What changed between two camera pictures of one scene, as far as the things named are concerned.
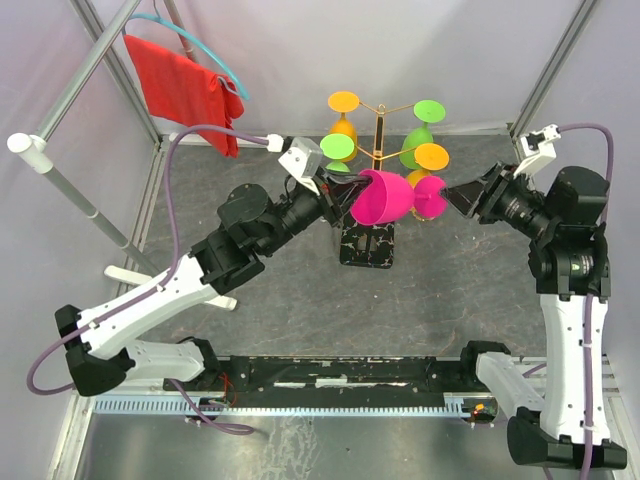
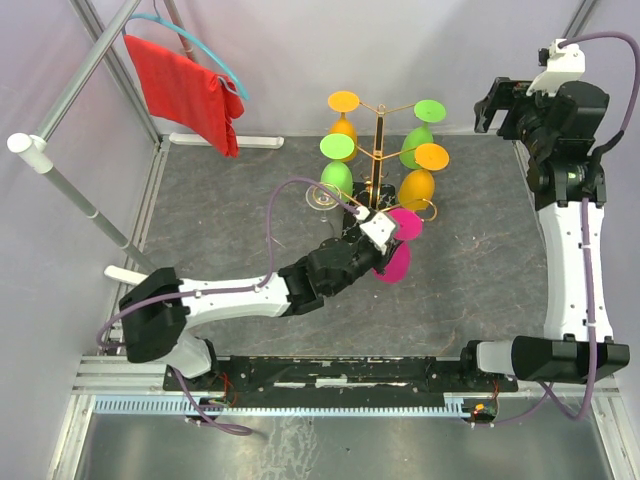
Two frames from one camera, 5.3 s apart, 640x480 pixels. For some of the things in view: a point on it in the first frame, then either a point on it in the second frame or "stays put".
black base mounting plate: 453,376 stays put
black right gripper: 487,192 → 510,96
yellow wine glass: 343,102 stays put
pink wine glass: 389,197 → 408,227
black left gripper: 352,187 → 384,259
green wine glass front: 426,112 stays put
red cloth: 180,88 stays put
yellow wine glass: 428,158 stays put
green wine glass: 337,146 stays put
